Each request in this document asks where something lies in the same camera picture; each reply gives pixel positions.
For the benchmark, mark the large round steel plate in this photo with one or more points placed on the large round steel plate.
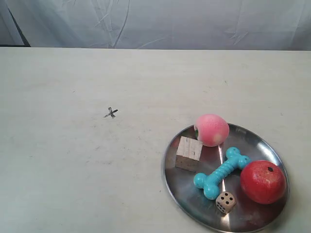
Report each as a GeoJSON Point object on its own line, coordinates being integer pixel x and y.
{"type": "Point", "coordinates": [247, 216]}

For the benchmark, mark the black cross mark tape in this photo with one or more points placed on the black cross mark tape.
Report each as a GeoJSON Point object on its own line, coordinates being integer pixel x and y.
{"type": "Point", "coordinates": [111, 113]}

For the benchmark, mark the wooden cube block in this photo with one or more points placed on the wooden cube block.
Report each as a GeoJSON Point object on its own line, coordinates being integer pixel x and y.
{"type": "Point", "coordinates": [188, 154]}

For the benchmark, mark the pink toy peach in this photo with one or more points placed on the pink toy peach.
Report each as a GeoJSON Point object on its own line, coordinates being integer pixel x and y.
{"type": "Point", "coordinates": [212, 130]}

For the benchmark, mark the turquoise rubber bone toy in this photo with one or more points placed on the turquoise rubber bone toy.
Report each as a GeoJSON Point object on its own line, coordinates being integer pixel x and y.
{"type": "Point", "coordinates": [210, 183]}

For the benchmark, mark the wooden die black dots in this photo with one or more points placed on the wooden die black dots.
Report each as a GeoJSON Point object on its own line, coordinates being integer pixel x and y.
{"type": "Point", "coordinates": [225, 202]}

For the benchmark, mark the white backdrop cloth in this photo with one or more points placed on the white backdrop cloth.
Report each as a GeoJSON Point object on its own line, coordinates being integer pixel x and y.
{"type": "Point", "coordinates": [157, 24]}

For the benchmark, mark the red toy apple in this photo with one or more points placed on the red toy apple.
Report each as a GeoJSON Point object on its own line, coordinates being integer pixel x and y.
{"type": "Point", "coordinates": [263, 182]}

